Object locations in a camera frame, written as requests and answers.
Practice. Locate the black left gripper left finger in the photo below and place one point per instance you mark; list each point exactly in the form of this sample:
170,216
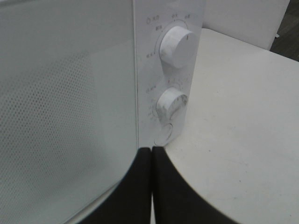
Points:
130,202

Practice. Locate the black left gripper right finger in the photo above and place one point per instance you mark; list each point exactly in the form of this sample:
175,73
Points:
175,201

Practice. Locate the white round door button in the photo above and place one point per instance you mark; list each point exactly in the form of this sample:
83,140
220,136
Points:
163,135

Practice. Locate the white microwave door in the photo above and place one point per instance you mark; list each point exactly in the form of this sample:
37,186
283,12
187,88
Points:
68,129

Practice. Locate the white timer knob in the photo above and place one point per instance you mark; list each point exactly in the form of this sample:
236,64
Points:
170,104

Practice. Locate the white upper power knob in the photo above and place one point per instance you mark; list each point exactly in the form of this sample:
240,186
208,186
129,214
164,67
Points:
177,47

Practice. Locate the white microwave oven body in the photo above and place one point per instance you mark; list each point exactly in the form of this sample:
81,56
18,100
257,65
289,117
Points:
152,19

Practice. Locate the white right side partition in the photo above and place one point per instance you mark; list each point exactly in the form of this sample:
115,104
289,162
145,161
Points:
253,21

